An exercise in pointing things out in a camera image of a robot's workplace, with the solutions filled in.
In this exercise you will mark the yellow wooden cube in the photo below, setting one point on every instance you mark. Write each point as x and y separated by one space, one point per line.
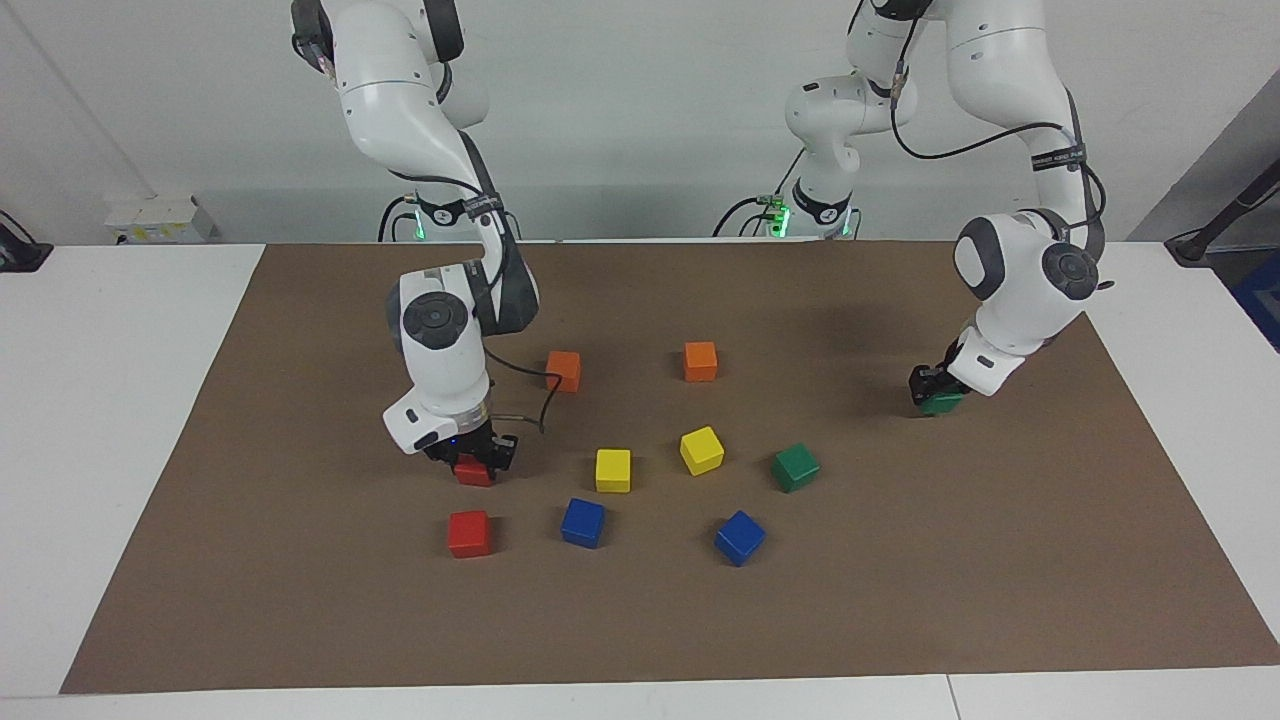
702 450
613 470

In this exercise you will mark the orange wooden cube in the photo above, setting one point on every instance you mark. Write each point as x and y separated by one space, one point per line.
566 371
700 361

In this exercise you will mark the black stand foot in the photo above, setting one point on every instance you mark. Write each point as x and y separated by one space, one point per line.
15 252

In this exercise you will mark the blue crate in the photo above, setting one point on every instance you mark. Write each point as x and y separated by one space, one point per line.
1262 300

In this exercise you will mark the white box with yellow labels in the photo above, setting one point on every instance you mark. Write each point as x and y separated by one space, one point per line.
160 218

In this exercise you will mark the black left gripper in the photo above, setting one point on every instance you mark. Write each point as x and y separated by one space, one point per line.
953 365

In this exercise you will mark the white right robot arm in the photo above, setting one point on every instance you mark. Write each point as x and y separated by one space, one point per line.
440 370

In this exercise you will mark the green wooden cube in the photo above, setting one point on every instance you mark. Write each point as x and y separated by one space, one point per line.
796 466
942 405

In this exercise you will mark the red wooden cube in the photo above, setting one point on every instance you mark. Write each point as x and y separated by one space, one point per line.
469 534
473 473

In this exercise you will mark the brown table mat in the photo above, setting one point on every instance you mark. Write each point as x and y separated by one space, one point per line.
900 560

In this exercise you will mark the blue wooden cube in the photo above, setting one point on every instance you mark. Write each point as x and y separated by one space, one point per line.
583 522
740 537

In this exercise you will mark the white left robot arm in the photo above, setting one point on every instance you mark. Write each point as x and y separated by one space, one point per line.
1020 280

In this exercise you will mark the black tripod leg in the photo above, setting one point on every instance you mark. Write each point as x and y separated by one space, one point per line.
1215 225

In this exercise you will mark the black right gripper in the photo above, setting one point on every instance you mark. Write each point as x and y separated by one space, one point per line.
468 445

